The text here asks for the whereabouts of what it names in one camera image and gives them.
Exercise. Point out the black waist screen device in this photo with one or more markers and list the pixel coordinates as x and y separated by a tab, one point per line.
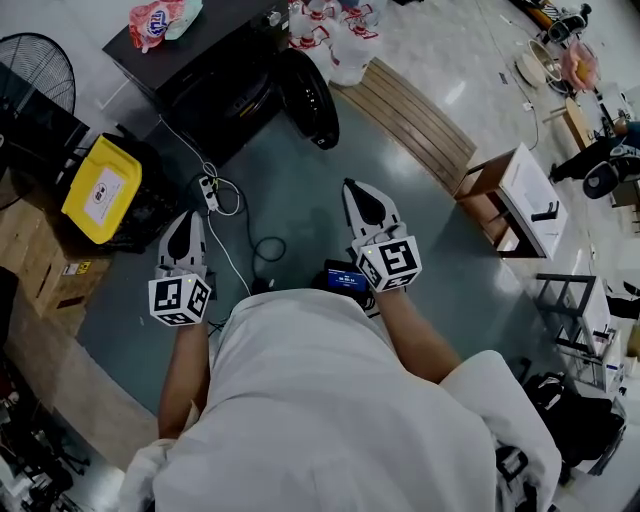
345	275

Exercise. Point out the wooden stand with white sink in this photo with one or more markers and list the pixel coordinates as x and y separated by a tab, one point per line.
525	200

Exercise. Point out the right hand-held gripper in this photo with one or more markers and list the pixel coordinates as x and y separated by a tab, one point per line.
390	262

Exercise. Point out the brown cardboard box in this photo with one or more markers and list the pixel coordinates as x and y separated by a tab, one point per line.
75	290
25	245

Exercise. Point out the black metal frame table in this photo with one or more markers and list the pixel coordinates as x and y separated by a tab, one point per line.
575	310

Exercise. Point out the person's white shirt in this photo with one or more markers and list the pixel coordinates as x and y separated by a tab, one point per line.
325	410

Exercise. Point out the person's left forearm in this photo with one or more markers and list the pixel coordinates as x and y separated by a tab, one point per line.
182	380

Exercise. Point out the white power strip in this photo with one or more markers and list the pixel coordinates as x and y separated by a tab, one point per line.
208	192

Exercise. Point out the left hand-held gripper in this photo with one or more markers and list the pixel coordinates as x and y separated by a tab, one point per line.
177	300

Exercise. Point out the black faucet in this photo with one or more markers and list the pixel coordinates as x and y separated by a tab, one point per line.
546	212

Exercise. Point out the wooden slatted platform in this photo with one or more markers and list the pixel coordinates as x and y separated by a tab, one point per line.
410	125

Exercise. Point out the yellow bin lid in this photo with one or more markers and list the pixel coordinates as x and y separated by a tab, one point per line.
100	190

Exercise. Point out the large black floor fan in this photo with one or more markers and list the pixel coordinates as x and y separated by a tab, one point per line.
35	75

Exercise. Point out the pink green detergent bag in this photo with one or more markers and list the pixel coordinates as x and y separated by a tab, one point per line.
160	22

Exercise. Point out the person's right forearm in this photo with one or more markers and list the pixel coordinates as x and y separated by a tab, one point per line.
415	335

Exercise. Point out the black bin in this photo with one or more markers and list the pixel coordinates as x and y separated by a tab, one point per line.
152	200

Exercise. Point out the black cabinet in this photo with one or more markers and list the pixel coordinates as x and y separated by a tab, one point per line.
200	65

